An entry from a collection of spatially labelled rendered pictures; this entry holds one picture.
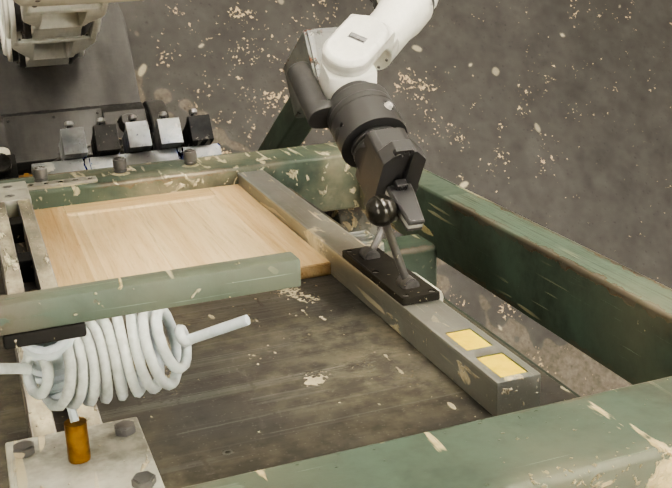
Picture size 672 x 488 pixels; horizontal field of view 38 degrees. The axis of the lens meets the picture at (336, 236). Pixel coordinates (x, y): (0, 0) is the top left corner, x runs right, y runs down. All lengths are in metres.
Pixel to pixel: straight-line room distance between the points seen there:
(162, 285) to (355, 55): 0.69
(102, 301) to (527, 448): 0.33
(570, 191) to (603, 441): 2.43
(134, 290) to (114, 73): 2.06
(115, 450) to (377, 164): 0.54
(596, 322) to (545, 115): 2.01
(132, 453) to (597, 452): 0.34
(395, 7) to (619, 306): 0.51
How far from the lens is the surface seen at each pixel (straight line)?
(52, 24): 2.13
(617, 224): 3.22
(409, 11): 1.40
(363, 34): 1.30
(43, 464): 0.76
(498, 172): 3.07
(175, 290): 0.64
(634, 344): 1.20
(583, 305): 1.27
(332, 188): 1.88
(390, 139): 1.18
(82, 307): 0.63
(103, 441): 0.77
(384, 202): 1.14
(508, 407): 1.00
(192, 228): 1.58
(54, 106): 2.62
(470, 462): 0.73
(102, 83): 2.65
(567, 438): 0.77
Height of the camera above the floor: 2.58
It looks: 67 degrees down
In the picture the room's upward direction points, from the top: 46 degrees clockwise
